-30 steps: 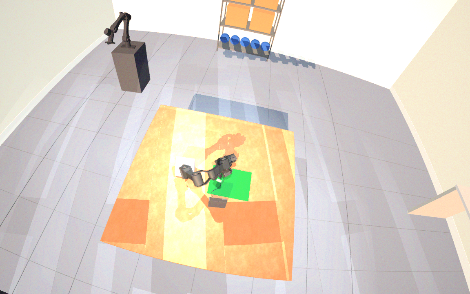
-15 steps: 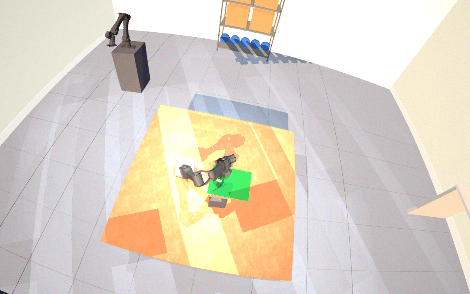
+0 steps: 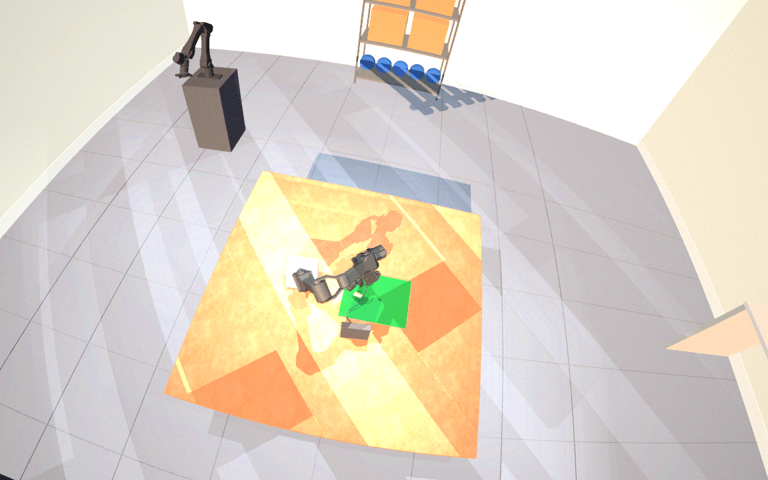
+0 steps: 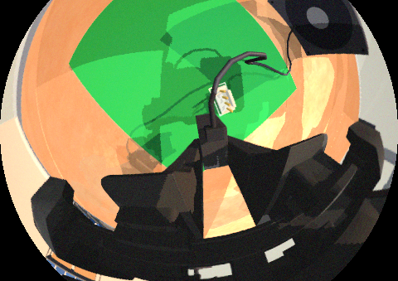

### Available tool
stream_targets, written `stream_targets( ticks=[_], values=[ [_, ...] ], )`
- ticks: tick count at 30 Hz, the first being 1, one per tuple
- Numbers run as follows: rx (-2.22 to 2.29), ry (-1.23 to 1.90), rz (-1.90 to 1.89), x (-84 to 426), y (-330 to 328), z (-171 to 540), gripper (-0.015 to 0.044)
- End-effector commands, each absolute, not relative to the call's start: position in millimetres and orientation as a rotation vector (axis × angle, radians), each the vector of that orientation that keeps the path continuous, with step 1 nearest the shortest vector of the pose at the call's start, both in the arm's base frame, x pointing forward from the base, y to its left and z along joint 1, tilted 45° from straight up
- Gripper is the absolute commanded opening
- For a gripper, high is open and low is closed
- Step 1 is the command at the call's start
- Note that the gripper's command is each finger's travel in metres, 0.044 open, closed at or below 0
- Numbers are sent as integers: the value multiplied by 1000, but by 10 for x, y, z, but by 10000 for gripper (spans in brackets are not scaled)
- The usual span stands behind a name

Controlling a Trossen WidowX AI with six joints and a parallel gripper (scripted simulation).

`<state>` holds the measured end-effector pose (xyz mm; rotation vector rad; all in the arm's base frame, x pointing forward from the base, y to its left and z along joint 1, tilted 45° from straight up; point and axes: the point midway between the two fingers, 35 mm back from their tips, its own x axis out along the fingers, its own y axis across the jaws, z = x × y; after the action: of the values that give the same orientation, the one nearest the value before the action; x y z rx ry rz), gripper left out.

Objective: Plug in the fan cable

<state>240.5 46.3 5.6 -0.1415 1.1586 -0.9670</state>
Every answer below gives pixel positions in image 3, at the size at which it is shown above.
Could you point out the green circuit board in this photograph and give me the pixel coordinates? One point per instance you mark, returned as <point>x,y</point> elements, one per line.
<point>385,302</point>

